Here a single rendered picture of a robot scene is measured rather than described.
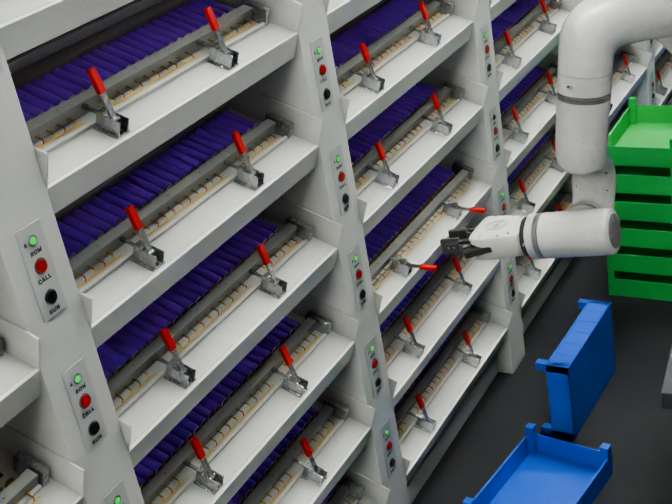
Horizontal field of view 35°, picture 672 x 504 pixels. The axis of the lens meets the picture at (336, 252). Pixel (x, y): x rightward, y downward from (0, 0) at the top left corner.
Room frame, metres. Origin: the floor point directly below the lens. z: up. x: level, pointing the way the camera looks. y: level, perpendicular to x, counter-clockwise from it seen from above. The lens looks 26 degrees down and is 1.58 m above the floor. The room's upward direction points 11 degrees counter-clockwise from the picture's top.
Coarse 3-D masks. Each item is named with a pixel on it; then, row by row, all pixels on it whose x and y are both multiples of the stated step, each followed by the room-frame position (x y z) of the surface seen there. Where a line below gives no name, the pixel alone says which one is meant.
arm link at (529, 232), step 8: (528, 216) 1.76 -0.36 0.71; (536, 216) 1.75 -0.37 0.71; (528, 224) 1.74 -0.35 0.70; (536, 224) 1.73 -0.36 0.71; (528, 232) 1.73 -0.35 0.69; (528, 240) 1.72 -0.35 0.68; (536, 240) 1.71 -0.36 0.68; (528, 248) 1.72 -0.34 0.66; (536, 248) 1.71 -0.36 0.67; (536, 256) 1.72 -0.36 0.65
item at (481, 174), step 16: (448, 160) 2.37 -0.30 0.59; (464, 160) 2.34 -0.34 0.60; (480, 176) 2.32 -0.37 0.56; (464, 192) 2.27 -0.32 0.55; (480, 192) 2.28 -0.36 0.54; (432, 224) 2.13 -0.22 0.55; (448, 224) 2.14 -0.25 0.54; (464, 224) 2.19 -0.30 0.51; (416, 240) 2.06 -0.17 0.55; (432, 240) 2.07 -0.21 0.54; (416, 256) 2.01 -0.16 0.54; (432, 256) 2.03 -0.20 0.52; (416, 272) 1.96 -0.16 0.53; (384, 288) 1.89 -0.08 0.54; (400, 288) 1.90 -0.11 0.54; (384, 304) 1.84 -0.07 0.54; (384, 320) 1.86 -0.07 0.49
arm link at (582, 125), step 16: (560, 96) 1.70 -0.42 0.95; (608, 96) 1.68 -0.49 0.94; (560, 112) 1.70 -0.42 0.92; (576, 112) 1.67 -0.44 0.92; (592, 112) 1.67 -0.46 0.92; (608, 112) 1.69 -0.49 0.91; (560, 128) 1.70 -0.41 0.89; (576, 128) 1.67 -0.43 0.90; (592, 128) 1.67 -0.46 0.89; (608, 128) 1.69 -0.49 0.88; (560, 144) 1.70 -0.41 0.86; (576, 144) 1.67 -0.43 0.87; (592, 144) 1.67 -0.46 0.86; (560, 160) 1.70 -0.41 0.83; (576, 160) 1.67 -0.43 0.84; (592, 160) 1.67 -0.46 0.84; (608, 160) 1.71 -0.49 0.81; (576, 176) 1.78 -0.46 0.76; (592, 176) 1.75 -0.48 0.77; (608, 176) 1.75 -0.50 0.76; (576, 192) 1.79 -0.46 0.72; (592, 192) 1.77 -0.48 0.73; (608, 192) 1.76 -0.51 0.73
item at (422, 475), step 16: (560, 272) 2.76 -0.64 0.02; (544, 288) 2.65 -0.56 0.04; (528, 304) 2.56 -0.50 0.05; (528, 320) 2.53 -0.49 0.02; (496, 368) 2.33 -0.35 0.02; (480, 384) 2.24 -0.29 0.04; (464, 400) 2.17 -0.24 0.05; (464, 416) 2.15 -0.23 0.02; (448, 432) 2.07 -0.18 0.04; (432, 448) 2.00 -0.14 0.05; (432, 464) 1.99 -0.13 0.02; (416, 480) 1.92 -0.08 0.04
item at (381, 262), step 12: (456, 180) 2.27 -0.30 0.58; (444, 192) 2.22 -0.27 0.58; (456, 192) 2.24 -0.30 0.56; (432, 204) 2.17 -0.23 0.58; (420, 216) 2.12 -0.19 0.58; (408, 228) 2.07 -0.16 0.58; (420, 228) 2.10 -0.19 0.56; (396, 240) 2.02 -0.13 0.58; (408, 240) 2.04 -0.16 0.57; (384, 252) 1.97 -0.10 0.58; (396, 252) 1.99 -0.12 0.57; (408, 252) 2.01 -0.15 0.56; (372, 264) 1.93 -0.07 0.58; (384, 264) 1.94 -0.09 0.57; (372, 276) 1.90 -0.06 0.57; (384, 276) 1.92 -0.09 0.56
